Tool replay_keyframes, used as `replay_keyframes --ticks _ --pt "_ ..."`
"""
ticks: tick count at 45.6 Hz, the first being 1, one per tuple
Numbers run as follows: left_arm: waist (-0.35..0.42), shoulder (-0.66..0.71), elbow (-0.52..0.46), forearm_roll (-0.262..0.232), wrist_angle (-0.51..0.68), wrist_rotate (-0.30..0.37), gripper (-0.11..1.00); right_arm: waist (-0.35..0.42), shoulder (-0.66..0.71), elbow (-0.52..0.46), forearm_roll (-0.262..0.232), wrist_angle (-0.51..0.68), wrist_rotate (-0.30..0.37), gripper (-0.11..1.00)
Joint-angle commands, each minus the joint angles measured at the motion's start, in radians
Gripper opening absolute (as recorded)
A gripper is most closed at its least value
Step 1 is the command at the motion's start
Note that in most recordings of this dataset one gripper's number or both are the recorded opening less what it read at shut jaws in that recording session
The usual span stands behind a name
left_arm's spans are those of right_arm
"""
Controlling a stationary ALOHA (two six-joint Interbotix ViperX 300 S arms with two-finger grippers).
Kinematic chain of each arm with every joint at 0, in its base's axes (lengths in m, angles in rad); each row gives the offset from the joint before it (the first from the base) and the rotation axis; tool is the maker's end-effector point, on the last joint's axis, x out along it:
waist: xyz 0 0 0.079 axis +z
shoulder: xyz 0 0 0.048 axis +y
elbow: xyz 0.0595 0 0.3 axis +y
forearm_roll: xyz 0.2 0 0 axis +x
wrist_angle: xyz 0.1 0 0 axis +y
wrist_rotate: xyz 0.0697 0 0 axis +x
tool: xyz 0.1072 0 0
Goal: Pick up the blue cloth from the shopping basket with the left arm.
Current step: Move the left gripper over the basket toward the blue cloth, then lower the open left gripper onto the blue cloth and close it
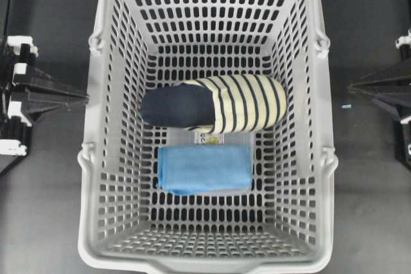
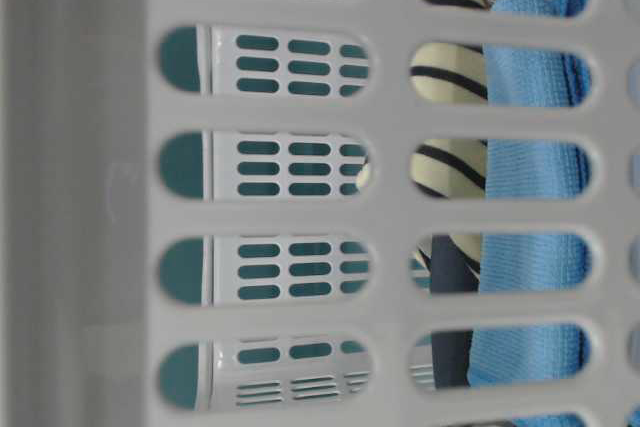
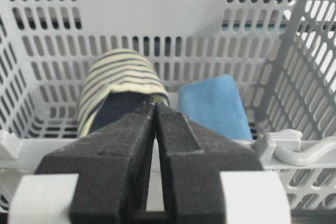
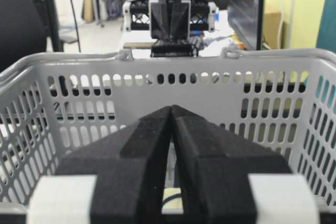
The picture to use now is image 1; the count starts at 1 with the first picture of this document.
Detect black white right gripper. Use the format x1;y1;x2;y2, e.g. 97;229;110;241
348;29;410;162

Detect folded blue cloth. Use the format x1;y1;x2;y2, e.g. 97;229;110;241
157;145;252;196

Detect grey plastic shopping basket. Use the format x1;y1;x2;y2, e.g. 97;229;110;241
78;0;338;273

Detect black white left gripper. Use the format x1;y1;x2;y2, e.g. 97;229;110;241
1;35;88;155

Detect white product label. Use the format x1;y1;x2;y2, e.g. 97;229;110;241
194;132;224;145

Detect striped navy cream slipper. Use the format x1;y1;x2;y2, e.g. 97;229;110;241
140;74;287;134

